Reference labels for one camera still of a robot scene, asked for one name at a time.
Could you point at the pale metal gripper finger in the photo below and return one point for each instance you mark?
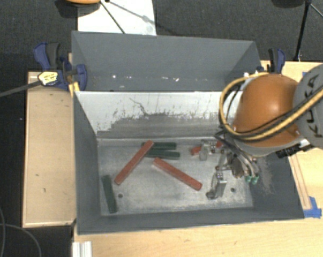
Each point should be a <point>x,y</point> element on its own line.
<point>204,154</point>
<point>219,187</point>

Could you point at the red-brown flat block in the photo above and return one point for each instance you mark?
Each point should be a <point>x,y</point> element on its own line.
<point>133,162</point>
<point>195,150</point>
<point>177,173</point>

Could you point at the dark green flat block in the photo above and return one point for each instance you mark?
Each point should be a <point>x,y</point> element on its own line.
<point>164,145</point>
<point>165,155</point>
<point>109,194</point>

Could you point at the grey metal bin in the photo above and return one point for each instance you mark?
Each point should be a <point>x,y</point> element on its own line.
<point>161,63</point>

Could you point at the pale wood board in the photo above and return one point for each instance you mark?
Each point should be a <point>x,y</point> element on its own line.
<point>50,149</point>

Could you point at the black cylinder on white bracket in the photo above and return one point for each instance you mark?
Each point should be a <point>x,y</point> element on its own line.
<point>289,151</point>

